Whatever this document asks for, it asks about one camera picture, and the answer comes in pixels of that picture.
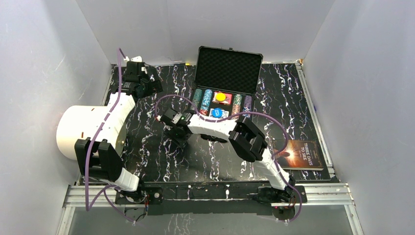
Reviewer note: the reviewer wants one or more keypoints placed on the blue playing card deck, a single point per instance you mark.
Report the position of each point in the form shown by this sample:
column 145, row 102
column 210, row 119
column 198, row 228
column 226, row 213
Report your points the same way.
column 225, row 113

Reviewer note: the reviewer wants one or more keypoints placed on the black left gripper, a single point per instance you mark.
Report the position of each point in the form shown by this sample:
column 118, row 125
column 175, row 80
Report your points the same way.
column 150, row 85

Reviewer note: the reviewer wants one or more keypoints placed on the green and orange chip row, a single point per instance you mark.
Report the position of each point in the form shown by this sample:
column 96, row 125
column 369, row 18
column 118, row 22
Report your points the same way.
column 236, row 105

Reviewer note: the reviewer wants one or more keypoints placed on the red playing card deck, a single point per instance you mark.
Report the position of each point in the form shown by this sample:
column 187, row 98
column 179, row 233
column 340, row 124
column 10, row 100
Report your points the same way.
column 226, row 102

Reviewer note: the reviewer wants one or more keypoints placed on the black poker chip case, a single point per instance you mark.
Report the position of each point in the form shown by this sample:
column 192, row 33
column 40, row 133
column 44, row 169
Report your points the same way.
column 227, row 71

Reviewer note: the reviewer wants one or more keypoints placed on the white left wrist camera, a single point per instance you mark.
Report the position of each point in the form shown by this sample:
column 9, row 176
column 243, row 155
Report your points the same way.
column 137, row 59

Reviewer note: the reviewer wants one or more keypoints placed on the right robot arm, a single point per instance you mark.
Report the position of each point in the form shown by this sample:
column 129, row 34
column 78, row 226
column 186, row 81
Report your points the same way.
column 247, row 140

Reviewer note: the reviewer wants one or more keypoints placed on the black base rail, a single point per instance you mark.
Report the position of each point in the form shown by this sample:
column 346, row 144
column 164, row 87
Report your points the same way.
column 215, row 197

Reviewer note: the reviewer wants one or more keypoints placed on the dark hardcover book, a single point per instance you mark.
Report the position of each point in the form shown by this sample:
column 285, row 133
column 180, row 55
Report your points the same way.
column 300, row 155

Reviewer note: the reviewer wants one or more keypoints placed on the light blue chip stack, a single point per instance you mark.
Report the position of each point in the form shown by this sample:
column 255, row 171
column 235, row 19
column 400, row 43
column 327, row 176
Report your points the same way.
column 204, row 109

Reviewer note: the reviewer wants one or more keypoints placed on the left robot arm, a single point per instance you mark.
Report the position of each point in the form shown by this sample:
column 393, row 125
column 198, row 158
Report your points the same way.
column 96, row 153

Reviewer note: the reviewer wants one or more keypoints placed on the white cylinder with orange lid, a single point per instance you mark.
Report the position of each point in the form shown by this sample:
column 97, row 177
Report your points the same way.
column 81, row 122

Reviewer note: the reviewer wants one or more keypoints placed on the green-yellow chip stack row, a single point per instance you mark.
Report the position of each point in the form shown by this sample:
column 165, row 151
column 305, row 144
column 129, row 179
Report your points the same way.
column 197, row 98

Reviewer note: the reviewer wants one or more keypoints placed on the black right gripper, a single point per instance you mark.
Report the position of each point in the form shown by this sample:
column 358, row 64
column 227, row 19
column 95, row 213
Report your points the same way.
column 170, row 133

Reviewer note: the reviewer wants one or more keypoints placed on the blue small blind button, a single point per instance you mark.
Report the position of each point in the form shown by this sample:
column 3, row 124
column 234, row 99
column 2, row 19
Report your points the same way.
column 217, row 113

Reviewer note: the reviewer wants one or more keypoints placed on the yellow round button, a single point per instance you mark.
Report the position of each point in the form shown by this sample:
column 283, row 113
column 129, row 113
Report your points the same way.
column 220, row 97

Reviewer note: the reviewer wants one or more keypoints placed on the purple and blue chip row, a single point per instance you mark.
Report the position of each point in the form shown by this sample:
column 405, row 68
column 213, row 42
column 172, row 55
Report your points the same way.
column 247, row 106

